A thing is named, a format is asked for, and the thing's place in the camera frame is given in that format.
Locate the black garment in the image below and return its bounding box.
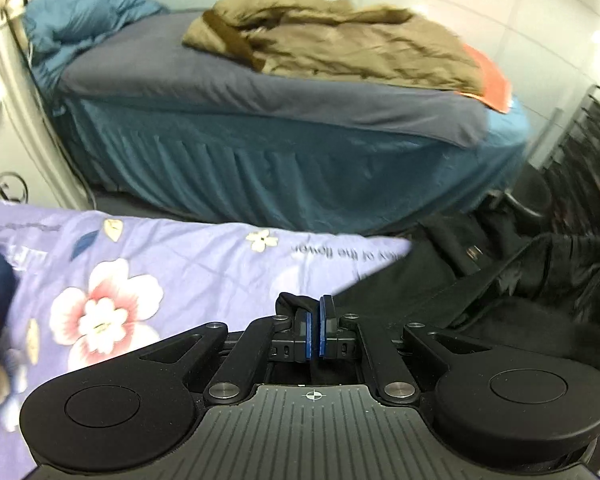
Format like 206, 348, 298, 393
329, 194, 600, 361

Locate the blue skirted bed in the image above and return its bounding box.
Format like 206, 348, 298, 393
43, 87, 529, 234

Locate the purple floral bed sheet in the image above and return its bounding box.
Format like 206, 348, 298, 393
0, 194, 414, 441

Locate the black round stool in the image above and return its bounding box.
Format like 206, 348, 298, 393
503, 162, 553, 224

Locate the black metal shelf rack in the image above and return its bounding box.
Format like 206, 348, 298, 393
541, 84, 600, 236

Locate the orange cloth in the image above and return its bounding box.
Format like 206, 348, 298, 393
460, 44, 514, 114

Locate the tan jacket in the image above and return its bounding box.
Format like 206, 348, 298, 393
182, 0, 483, 96

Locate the grey blanket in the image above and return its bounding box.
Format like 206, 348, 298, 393
57, 12, 489, 148

